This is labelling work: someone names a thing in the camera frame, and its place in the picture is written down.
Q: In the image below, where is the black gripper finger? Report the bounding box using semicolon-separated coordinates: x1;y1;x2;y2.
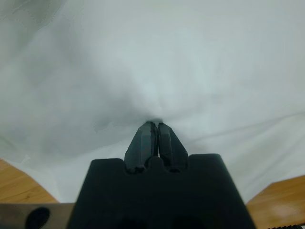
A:
124;121;158;174
158;122;188;172

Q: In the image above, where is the white t-shirt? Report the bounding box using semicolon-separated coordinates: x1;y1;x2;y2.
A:
0;0;305;205

